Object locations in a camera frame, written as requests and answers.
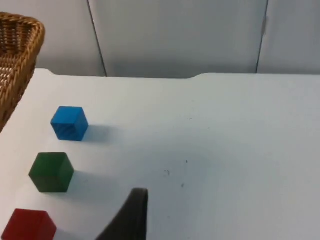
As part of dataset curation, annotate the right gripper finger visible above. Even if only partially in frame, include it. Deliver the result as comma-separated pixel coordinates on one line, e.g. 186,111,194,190
95,188,149,240

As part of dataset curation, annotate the pale brown wicker basket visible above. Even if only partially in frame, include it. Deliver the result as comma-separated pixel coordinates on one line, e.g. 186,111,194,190
0,12,46,134

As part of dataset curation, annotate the green cube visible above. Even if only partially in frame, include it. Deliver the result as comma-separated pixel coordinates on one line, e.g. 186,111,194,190
28,152,75,194

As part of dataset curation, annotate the red cube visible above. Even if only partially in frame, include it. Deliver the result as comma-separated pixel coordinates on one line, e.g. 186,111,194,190
1,208,58,240

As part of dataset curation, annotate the blue cube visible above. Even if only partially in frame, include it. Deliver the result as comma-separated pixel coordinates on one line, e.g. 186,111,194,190
50,105,90,142

